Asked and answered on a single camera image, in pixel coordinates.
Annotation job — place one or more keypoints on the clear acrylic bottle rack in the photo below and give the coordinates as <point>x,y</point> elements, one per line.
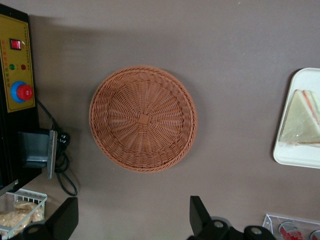
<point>271,221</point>

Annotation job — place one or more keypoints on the cream plastic tray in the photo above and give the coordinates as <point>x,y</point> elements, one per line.
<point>287,155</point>

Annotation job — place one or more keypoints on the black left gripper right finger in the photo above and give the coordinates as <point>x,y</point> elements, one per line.
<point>202,220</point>

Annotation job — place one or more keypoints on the brown round wicker basket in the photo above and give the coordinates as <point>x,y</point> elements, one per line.
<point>143,120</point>

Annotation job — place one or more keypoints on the triangle sandwich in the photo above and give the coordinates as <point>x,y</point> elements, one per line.
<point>300,120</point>

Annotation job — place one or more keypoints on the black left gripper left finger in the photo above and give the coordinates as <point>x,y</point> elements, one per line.
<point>60,222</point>

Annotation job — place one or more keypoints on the black machine yellow control panel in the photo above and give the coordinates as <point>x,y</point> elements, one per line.
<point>15,50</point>

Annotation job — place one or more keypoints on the rice cracker snack pack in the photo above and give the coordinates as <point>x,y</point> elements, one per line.
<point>20,217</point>

